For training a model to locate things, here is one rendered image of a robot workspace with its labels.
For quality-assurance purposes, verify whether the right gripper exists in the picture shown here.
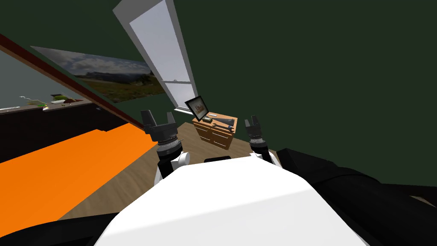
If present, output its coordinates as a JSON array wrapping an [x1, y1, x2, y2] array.
[[244, 115, 263, 140]]

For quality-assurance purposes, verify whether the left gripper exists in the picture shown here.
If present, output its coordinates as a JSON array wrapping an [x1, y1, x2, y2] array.
[[140, 109, 179, 143]]

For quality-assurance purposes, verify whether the wooden dresser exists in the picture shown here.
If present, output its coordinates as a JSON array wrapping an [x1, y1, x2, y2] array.
[[184, 95, 239, 151]]

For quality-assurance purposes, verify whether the white framed window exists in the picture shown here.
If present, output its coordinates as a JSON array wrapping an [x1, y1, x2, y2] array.
[[112, 0, 199, 115]]

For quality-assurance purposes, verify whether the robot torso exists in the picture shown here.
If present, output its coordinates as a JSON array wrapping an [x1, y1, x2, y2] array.
[[93, 155, 371, 246]]

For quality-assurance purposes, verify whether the orange flat rug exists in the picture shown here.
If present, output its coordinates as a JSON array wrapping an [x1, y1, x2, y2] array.
[[0, 123, 160, 238]]

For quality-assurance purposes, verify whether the dark counter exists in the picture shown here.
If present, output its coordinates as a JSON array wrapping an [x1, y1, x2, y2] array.
[[0, 94, 103, 163]]

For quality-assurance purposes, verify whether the landscape wall picture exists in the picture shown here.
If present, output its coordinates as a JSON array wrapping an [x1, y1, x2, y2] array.
[[30, 46, 167, 104]]

